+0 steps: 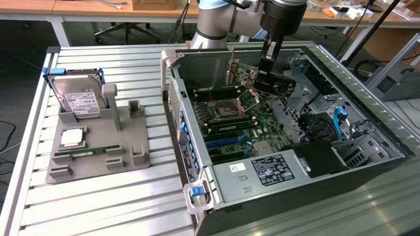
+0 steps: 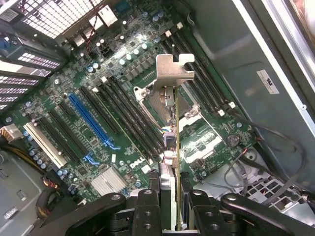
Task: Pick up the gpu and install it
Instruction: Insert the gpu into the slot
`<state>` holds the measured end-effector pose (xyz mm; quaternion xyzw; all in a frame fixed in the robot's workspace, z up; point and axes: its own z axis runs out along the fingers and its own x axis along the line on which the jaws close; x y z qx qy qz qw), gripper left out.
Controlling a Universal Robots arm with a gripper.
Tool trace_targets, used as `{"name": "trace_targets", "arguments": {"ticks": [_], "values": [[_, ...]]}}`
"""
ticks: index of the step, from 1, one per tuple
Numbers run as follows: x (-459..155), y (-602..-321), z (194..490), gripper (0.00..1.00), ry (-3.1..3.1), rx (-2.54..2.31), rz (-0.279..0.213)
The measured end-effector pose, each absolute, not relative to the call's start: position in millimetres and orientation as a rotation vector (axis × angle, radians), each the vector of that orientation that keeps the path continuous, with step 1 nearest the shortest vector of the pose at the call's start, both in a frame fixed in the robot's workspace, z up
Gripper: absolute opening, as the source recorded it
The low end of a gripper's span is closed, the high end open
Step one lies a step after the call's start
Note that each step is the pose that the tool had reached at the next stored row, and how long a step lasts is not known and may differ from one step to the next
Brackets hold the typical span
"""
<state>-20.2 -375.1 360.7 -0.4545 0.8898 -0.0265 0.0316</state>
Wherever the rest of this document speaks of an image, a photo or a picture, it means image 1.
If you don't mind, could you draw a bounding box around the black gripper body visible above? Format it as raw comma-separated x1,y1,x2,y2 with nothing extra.
260,0,308,38

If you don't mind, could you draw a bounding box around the green black graphics card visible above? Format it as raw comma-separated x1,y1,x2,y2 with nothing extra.
224,46,297,98

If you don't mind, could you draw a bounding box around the steel socket cover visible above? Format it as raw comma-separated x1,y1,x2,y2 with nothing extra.
234,88,262,114

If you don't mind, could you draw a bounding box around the silver disk bay cage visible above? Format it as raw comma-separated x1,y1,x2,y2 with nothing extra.
272,68,332,123

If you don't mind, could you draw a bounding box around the white orange box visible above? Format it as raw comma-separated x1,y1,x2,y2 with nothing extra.
322,6,349,18

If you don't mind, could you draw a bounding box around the CPU socket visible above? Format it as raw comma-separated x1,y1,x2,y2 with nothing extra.
210,99,242,121

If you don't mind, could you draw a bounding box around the green motherboard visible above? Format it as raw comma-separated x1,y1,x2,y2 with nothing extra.
188,83,296,165

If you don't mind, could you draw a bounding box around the white device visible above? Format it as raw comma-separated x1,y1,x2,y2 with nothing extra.
344,8,374,20

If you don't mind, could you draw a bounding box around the dark green RAM stick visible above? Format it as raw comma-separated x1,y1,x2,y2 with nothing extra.
206,120,257,135

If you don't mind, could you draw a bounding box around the black monitor base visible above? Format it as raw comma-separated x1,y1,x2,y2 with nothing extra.
360,0,384,13

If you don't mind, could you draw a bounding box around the black stand pole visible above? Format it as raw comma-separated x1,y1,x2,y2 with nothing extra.
340,0,404,67

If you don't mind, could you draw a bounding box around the long black expansion slot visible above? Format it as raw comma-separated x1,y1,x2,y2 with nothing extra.
210,153,249,165
202,131,245,142
209,148,248,159

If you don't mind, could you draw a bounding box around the silver chipset heatsink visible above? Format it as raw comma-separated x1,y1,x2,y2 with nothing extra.
253,141,274,155

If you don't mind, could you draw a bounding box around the blue expansion slot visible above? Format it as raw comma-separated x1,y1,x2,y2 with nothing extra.
205,137,242,149

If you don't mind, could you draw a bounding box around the brown cardboard box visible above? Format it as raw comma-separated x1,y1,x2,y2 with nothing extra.
132,0,176,11
401,0,420,22

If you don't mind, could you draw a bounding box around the black plastic shroud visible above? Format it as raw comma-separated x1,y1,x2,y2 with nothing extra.
280,140,350,179

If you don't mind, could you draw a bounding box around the grey control cabinet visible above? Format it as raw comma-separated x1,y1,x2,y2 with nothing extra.
373,65,420,103

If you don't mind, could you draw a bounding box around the black office chair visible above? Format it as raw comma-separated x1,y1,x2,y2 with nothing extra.
93,21,162,45

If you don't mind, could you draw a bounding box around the silver power supply unit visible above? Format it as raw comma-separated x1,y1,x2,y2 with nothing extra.
209,149,312,205

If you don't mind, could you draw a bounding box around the black silver PC case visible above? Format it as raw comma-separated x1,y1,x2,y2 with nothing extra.
160,45,414,236

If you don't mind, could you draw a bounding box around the grey parts rack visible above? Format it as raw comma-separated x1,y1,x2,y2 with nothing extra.
45,83,152,185

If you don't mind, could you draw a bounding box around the hard disk with blue caddy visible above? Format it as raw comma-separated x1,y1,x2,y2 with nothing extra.
41,66,109,120

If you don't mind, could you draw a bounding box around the silver CPU chip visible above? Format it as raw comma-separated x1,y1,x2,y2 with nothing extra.
60,129,86,148

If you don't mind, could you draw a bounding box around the wooden desk white frame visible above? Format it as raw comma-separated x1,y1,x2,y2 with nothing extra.
52,0,420,50
0,0,54,22

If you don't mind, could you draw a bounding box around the black power cable bundle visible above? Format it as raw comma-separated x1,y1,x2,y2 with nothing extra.
297,112,338,144

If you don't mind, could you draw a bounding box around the blue SATA wire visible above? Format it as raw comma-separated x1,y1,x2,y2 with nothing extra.
333,105,349,143

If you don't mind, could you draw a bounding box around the thin black wire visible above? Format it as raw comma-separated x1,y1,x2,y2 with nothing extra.
348,119,377,139

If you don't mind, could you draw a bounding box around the aluminium profile frame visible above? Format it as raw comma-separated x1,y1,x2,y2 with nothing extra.
364,33,420,87

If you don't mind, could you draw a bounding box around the perforated metal bracket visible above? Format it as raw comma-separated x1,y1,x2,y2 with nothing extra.
330,134,405,169

